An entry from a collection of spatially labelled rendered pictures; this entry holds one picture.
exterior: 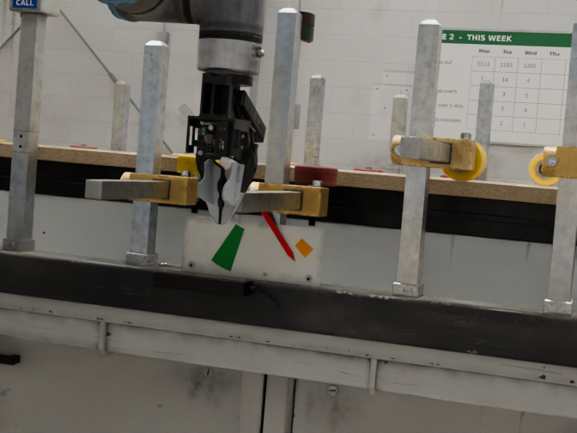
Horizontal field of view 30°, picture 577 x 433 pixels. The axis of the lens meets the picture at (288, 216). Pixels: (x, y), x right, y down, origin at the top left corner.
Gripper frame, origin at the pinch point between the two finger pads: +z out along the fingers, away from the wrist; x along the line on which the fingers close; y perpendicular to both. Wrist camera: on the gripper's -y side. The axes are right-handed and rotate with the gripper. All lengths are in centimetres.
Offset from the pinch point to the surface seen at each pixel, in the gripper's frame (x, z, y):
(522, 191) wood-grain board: 37, -7, -53
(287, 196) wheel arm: 1.5, -2.7, -24.7
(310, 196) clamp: 3.1, -2.8, -32.7
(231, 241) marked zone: -10.7, 6.4, -32.6
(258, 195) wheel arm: 1.5, -3.0, -10.7
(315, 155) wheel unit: -29, -10, -142
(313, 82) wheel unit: -32, -31, -142
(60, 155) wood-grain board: -58, -6, -53
